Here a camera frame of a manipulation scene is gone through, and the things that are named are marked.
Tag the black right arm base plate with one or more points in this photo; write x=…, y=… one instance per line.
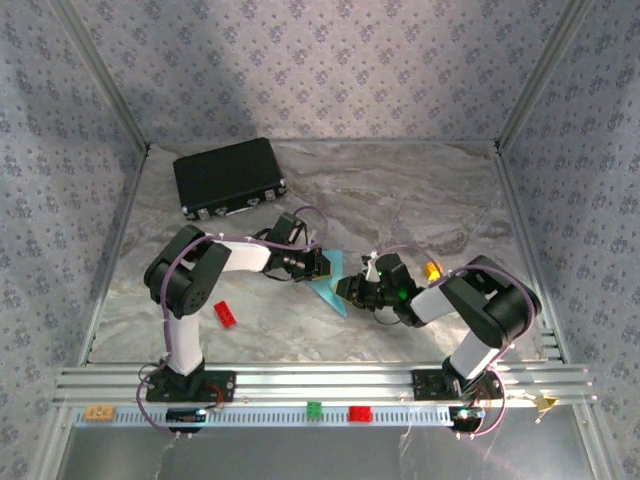
x=425, y=385

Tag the aluminium frame post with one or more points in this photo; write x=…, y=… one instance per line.
x=547, y=75
x=100, y=75

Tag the light blue paper sheet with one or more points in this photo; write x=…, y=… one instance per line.
x=327, y=292

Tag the green toy brick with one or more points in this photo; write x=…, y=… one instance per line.
x=314, y=409

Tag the long red toy brick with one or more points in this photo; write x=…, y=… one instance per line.
x=225, y=315

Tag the yellow orange toy brick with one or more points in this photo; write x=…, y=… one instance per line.
x=432, y=270

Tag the small yellow tag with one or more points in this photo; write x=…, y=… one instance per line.
x=547, y=401

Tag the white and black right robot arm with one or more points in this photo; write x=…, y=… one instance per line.
x=472, y=357

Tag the square red toy brick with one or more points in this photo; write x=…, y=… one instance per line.
x=360, y=414

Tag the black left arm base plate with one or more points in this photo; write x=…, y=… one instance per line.
x=225, y=385

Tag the black hard case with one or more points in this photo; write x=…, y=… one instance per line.
x=225, y=175

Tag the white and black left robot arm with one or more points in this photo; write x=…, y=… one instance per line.
x=182, y=345

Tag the aluminium mounting rail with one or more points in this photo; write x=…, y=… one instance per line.
x=325, y=385

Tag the aluminium table edge rail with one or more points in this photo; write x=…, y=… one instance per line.
x=120, y=250
x=525, y=235

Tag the flat orange toy brick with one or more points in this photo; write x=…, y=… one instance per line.
x=99, y=412

